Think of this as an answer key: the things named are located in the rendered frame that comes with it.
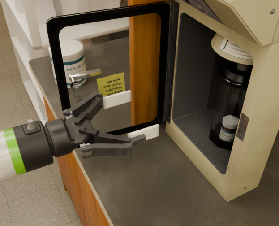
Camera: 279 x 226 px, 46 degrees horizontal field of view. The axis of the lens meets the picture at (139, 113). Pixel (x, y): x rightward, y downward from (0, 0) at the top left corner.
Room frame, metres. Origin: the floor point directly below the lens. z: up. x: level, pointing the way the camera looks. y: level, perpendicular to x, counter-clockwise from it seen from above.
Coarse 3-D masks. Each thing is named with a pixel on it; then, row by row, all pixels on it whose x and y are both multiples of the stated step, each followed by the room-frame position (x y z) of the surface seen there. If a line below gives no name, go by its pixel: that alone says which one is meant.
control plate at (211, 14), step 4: (184, 0) 0.71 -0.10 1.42; (188, 0) 0.67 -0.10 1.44; (192, 0) 0.64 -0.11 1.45; (196, 0) 0.61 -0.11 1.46; (200, 0) 0.59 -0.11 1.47; (196, 4) 0.64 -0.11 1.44; (200, 4) 0.61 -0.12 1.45; (204, 4) 0.59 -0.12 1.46; (196, 8) 0.67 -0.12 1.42; (204, 8) 0.61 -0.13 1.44; (208, 8) 0.59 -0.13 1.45; (204, 12) 0.64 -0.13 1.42; (212, 12) 0.59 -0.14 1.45; (212, 16) 0.61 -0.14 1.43; (216, 16) 0.59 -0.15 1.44; (216, 20) 0.61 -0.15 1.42
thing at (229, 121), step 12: (240, 84) 0.65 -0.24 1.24; (228, 96) 0.66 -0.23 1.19; (240, 96) 0.65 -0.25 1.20; (216, 108) 0.70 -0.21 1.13; (228, 108) 0.66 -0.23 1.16; (240, 108) 0.65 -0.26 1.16; (216, 120) 0.68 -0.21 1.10; (228, 120) 0.66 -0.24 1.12; (216, 132) 0.68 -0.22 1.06; (228, 132) 0.66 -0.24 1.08
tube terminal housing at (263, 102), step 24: (216, 24) 0.66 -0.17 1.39; (264, 48) 0.54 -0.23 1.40; (264, 72) 0.53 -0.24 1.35; (264, 96) 0.54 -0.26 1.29; (264, 120) 0.55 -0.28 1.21; (192, 144) 0.68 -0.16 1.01; (240, 144) 0.53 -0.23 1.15; (264, 144) 0.56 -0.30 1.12; (240, 168) 0.53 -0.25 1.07; (240, 192) 0.55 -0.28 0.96
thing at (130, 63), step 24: (96, 24) 0.72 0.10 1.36; (120, 24) 0.75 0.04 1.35; (144, 24) 0.77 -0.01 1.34; (72, 48) 0.70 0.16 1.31; (96, 48) 0.72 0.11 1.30; (120, 48) 0.74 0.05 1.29; (144, 48) 0.77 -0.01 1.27; (72, 72) 0.70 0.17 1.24; (96, 72) 0.72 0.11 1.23; (120, 72) 0.74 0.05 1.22; (144, 72) 0.77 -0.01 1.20; (72, 96) 0.70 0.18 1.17; (144, 96) 0.77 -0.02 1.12; (96, 120) 0.72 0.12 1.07; (120, 120) 0.74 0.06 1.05; (144, 120) 0.77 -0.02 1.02
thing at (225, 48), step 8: (216, 40) 0.69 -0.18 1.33; (224, 40) 0.67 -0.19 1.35; (216, 48) 0.67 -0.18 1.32; (224, 48) 0.65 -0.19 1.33; (232, 48) 0.64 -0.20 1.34; (240, 48) 0.63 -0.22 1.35; (224, 56) 0.64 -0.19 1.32; (232, 56) 0.63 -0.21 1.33; (240, 56) 0.62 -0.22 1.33; (248, 56) 0.62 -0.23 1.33; (248, 64) 0.61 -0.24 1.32
